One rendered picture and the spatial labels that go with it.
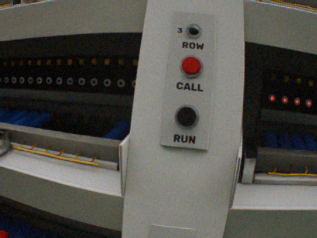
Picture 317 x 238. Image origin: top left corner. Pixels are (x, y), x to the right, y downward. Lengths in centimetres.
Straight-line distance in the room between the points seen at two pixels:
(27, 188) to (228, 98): 23
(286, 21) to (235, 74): 8
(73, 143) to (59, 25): 13
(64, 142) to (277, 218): 24
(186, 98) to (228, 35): 7
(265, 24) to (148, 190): 19
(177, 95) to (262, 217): 14
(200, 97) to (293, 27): 12
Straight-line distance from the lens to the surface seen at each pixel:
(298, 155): 37
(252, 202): 32
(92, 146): 37
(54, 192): 36
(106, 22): 36
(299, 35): 34
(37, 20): 40
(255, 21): 33
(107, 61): 49
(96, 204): 34
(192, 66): 30
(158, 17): 33
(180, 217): 31
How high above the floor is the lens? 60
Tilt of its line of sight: 3 degrees up
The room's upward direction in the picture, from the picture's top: 6 degrees clockwise
